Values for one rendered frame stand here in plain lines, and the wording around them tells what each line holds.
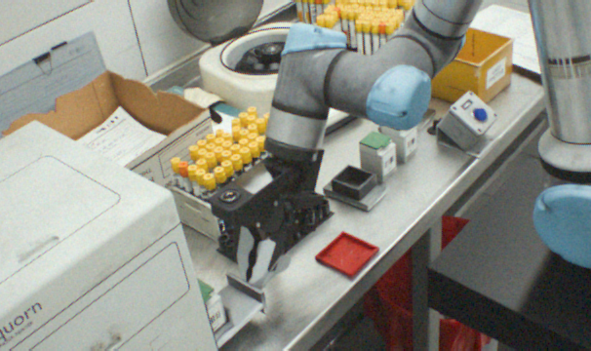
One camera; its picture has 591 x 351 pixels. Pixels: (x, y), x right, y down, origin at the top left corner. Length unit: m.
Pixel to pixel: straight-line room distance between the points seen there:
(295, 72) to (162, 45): 0.68
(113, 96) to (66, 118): 0.11
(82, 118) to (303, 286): 0.56
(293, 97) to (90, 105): 0.57
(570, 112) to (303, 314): 0.47
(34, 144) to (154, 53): 0.67
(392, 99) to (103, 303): 0.38
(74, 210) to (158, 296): 0.13
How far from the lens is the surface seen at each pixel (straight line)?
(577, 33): 0.66
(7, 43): 1.31
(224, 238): 1.08
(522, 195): 1.04
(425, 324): 1.39
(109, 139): 1.30
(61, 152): 0.83
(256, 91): 1.25
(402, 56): 0.85
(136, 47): 1.46
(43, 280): 0.67
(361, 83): 0.82
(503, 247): 0.95
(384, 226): 1.09
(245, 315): 0.93
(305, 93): 0.86
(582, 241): 0.75
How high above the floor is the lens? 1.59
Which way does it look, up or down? 36 degrees down
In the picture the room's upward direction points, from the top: 8 degrees counter-clockwise
